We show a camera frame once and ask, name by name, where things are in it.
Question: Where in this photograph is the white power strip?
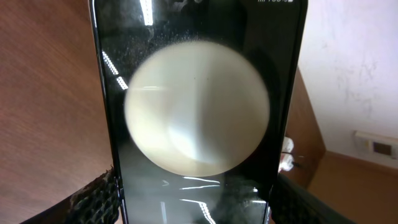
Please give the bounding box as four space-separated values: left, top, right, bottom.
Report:
278 137 294 172

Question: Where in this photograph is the black smartphone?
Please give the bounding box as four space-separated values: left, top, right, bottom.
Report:
89 0 308 223

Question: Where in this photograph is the wall socket outlet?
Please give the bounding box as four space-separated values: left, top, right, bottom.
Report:
354 131 397 160

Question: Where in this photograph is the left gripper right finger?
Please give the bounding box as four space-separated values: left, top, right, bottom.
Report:
269 174 354 224

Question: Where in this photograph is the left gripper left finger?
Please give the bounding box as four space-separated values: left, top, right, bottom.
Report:
21 169 121 224

